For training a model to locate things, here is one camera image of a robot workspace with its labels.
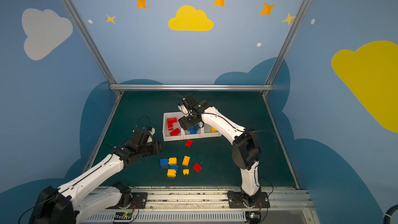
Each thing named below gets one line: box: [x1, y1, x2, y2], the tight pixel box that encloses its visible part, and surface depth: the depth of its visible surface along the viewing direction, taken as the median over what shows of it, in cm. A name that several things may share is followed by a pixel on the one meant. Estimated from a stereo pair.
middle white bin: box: [181, 125, 204, 140], surface depth 95 cm
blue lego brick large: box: [160, 158, 169, 167], surface depth 86 cm
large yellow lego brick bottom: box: [166, 169, 177, 178], surface depth 83 cm
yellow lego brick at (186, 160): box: [181, 155, 191, 167], surface depth 89 cm
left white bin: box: [162, 111, 185, 142], surface depth 100 cm
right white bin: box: [200, 122, 223, 138], surface depth 96 cm
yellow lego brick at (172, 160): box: [168, 157, 178, 166], surface depth 87 cm
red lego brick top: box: [185, 138, 193, 148], surface depth 95 cm
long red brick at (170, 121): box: [166, 117, 178, 125], surface depth 105 cm
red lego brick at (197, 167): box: [192, 162, 203, 173], surface depth 87 cm
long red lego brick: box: [169, 127, 181, 136], surface depth 100 cm
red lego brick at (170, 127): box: [167, 121, 174, 132], surface depth 103 cm
